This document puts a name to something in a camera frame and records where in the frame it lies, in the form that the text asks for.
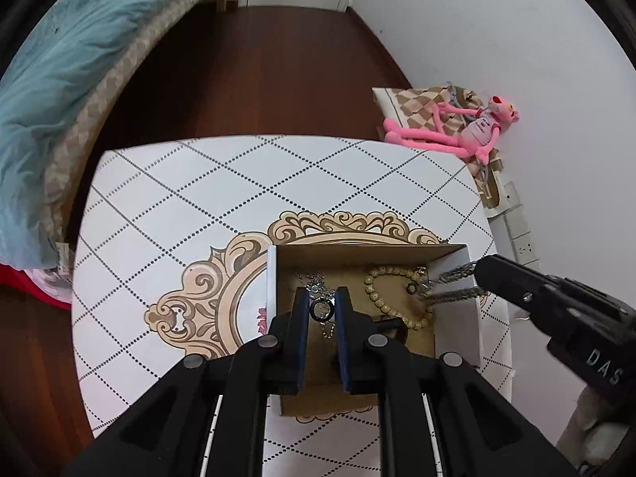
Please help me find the thick silver chain bracelet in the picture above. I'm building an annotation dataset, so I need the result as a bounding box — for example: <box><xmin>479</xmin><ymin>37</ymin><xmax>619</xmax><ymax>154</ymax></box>
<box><xmin>416</xmin><ymin>262</ymin><xmax>491</xmax><ymax>305</ymax></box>

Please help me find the thin silver chain necklace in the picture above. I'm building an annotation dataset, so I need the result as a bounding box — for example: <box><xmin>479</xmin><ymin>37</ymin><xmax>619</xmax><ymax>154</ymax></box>
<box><xmin>295</xmin><ymin>269</ymin><xmax>342</xmax><ymax>346</ymax></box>

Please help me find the white power strip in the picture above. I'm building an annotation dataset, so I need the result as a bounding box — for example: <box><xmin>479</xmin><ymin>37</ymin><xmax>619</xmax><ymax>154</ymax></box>
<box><xmin>486</xmin><ymin>181</ymin><xmax>540</xmax><ymax>271</ymax></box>

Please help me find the black watch band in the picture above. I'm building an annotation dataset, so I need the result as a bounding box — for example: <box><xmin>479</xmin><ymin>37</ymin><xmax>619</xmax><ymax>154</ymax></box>
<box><xmin>368</xmin><ymin>318</ymin><xmax>409</xmax><ymax>349</ymax></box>

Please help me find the white cardboard box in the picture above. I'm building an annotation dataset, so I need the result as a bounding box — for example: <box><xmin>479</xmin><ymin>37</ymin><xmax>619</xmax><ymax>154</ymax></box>
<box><xmin>266</xmin><ymin>242</ymin><xmax>483</xmax><ymax>421</ymax></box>

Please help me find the pink panther plush toy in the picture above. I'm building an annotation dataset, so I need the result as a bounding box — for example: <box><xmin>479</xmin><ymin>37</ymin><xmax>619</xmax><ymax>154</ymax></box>
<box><xmin>383</xmin><ymin>96</ymin><xmax>521</xmax><ymax>166</ymax></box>

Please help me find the white patterned tablecloth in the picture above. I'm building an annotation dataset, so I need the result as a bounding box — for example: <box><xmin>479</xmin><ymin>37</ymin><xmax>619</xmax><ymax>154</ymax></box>
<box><xmin>70</xmin><ymin>134</ymin><xmax>516</xmax><ymax>477</ymax></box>

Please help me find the brown checkered cushion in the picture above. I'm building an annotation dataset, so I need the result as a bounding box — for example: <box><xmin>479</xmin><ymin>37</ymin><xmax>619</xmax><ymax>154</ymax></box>
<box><xmin>372</xmin><ymin>83</ymin><xmax>502</xmax><ymax>209</ymax></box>

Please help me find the red bed sheet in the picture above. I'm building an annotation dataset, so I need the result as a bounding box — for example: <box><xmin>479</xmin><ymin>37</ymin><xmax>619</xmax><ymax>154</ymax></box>
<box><xmin>0</xmin><ymin>265</ymin><xmax>71</xmax><ymax>311</ymax></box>

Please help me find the patterned mattress bed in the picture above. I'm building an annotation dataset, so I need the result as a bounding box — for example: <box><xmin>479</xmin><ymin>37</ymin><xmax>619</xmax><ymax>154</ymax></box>
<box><xmin>44</xmin><ymin>0</ymin><xmax>202</xmax><ymax>246</ymax></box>

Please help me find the teal duvet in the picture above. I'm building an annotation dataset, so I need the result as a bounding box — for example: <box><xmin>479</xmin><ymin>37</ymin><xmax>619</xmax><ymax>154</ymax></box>
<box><xmin>1</xmin><ymin>0</ymin><xmax>170</xmax><ymax>269</ymax></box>

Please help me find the wooden bead bracelet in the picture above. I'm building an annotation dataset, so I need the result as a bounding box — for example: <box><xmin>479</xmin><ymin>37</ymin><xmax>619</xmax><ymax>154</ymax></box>
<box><xmin>363</xmin><ymin>265</ymin><xmax>437</xmax><ymax>332</ymax></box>

